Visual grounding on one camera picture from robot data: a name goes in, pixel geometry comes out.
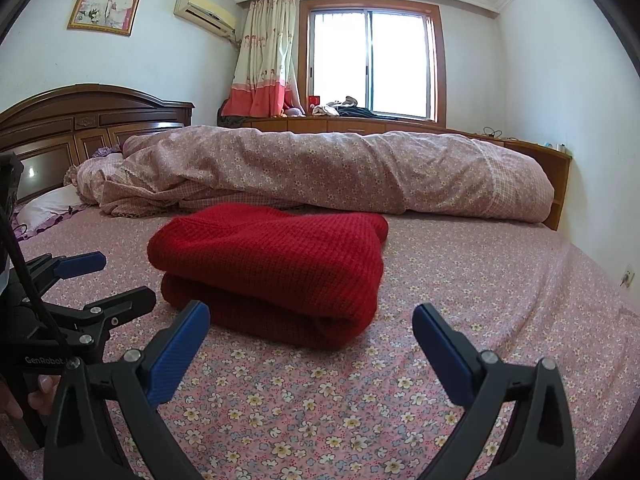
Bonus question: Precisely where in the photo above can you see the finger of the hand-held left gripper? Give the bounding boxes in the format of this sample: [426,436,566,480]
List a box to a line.
[22,251,107,292]
[42,286,158,347]

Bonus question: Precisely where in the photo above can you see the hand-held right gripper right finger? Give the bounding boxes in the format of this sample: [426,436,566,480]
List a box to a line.
[411,302,576,480]

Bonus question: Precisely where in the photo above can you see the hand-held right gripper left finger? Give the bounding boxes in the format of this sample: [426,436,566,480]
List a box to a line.
[42,300,212,480]

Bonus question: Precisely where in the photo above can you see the red knit sweater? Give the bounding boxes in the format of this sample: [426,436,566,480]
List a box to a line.
[146,203,390,351]

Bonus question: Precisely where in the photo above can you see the dark clothes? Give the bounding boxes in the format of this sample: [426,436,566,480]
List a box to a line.
[335,102,401,121]

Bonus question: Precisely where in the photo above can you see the person's left hand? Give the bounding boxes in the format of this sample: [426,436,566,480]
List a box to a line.
[0,374,62,421]

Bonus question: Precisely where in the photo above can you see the white pillow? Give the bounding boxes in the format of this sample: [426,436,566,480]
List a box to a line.
[15,183,96,235]

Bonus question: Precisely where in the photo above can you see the pink floral bed sheet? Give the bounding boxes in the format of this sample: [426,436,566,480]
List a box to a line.
[0,207,640,480]

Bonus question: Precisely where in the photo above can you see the dark wooden headboard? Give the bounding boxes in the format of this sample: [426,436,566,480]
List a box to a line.
[0,83,196,206]

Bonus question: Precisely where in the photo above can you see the pink floral quilt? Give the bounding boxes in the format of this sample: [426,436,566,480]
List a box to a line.
[62,125,556,224]

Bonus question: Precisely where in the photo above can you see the light cloth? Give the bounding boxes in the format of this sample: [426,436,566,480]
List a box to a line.
[312,95,358,117]

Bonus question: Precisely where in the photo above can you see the cream and red curtain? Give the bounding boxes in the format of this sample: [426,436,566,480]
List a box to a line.
[220,0,307,118]

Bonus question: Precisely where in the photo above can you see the wooden framed window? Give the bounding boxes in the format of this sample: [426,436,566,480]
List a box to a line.
[297,0,447,125]

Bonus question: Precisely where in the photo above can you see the black cable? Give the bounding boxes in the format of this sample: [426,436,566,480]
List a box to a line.
[0,205,76,361]

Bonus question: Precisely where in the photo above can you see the cream wall air conditioner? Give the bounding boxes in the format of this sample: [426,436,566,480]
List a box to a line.
[173,0,237,38]

